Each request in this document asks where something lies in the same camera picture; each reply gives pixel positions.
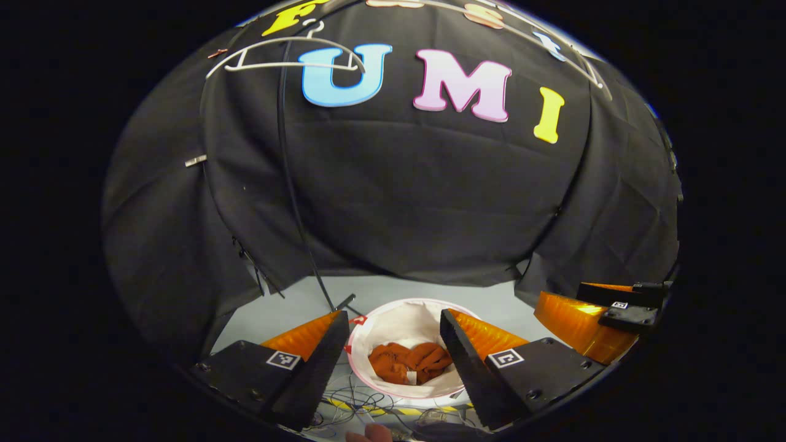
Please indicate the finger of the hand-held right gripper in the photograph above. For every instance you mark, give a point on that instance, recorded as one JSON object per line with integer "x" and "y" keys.
{"x": 577, "y": 325}
{"x": 614, "y": 294}

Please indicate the small orange clip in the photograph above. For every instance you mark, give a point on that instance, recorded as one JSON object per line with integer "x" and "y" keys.
{"x": 217, "y": 53}

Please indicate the yellow black floor tape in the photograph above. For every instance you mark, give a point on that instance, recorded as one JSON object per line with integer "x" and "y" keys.
{"x": 451, "y": 407}

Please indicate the black backdrop cloth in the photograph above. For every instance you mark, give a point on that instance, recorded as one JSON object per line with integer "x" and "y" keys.
{"x": 430, "y": 196}

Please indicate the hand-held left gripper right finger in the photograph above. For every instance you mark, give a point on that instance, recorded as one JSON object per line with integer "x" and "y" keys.
{"x": 473, "y": 374}

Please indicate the white laundry hamper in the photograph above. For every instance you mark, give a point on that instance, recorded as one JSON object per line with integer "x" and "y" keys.
{"x": 399, "y": 322}

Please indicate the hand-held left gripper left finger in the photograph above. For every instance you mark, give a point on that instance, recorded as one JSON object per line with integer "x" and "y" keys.
{"x": 319, "y": 368}

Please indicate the small silver clip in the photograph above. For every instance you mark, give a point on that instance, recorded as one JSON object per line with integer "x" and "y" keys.
{"x": 195, "y": 161}

